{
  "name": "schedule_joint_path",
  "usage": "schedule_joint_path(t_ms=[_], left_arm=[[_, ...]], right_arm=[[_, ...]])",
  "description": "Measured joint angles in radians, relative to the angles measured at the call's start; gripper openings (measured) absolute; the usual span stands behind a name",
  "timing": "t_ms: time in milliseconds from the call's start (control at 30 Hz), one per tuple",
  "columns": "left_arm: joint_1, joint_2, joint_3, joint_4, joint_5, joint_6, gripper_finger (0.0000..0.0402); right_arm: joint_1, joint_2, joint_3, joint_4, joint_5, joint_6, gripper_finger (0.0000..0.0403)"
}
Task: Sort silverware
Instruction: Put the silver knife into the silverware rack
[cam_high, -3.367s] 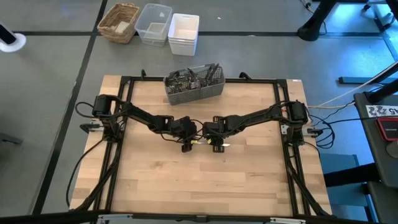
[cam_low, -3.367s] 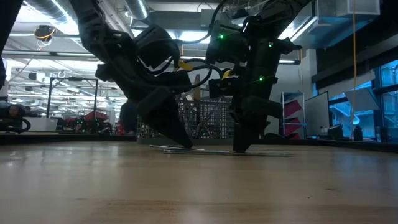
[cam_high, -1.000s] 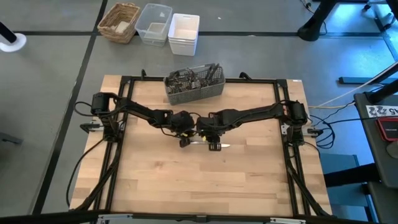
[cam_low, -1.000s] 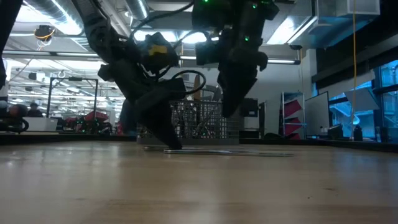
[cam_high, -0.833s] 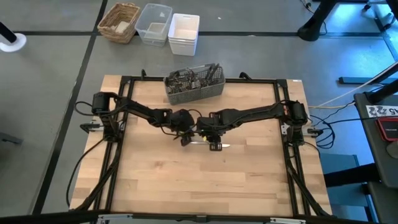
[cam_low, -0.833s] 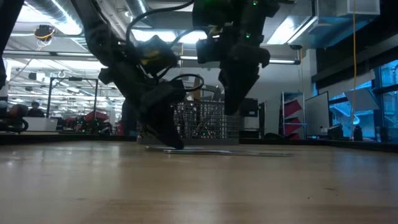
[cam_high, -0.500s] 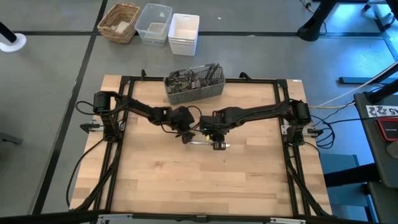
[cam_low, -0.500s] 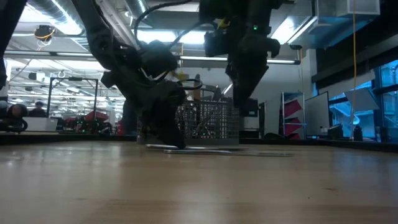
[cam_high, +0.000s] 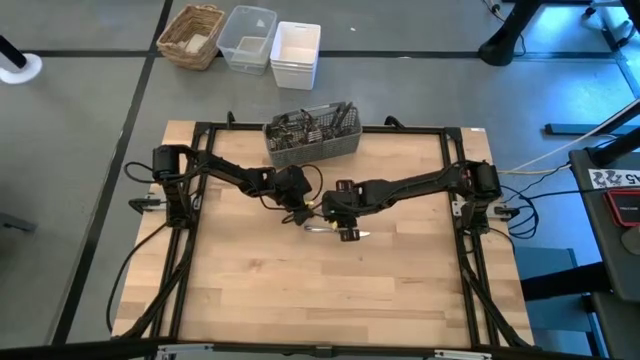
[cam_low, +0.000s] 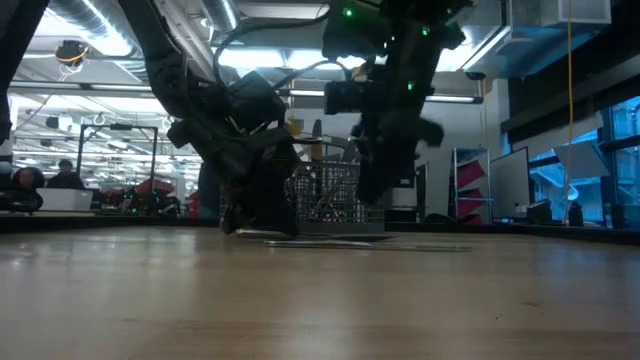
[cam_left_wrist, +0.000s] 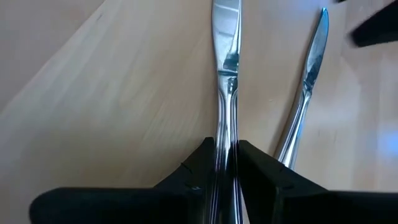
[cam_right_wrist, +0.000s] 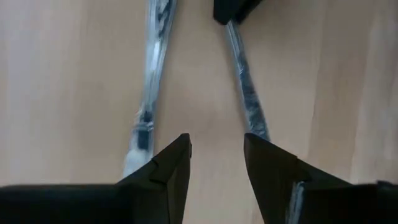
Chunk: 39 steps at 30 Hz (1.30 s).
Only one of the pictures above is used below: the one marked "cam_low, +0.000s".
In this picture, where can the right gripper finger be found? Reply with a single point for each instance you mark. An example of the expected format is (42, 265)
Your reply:
(371, 175)
(399, 167)

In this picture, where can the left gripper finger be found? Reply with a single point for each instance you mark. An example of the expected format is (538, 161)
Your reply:
(272, 200)
(232, 215)

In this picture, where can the grey plastic cutlery basket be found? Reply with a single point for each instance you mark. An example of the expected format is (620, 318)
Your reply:
(330, 200)

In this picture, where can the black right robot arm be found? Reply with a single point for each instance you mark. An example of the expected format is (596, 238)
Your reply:
(360, 30)

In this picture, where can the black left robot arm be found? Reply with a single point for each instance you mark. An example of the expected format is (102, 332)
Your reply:
(160, 65)

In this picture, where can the shelf with red bins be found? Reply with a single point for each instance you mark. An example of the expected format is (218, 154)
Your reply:
(470, 175)

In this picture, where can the red storage bin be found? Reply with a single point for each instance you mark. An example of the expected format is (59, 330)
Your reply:
(155, 186)

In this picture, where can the whiteboard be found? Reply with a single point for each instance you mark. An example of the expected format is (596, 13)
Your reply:
(510, 185)

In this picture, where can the black desk device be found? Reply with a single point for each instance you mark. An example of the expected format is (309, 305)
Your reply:
(540, 212)

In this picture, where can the white box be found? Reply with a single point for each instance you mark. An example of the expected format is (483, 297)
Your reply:
(65, 200)

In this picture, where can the long ceiling light bar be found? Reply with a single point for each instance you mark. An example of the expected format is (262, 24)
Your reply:
(75, 86)

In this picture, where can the person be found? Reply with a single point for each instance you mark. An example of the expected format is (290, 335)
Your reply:
(65, 177)
(25, 187)

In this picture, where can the dark bottle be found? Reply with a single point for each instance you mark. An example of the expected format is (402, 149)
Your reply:
(576, 215)

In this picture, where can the white angled panel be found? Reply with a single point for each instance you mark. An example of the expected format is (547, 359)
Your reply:
(582, 160)

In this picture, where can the black frame rig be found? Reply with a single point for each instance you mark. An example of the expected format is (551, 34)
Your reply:
(120, 127)

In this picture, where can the large grey air duct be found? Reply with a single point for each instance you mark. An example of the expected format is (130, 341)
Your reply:
(525, 40)

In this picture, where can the silver ventilation duct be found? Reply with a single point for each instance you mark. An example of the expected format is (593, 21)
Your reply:
(90, 20)

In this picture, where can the black ceiling camera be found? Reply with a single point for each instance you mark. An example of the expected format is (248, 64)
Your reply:
(71, 51)

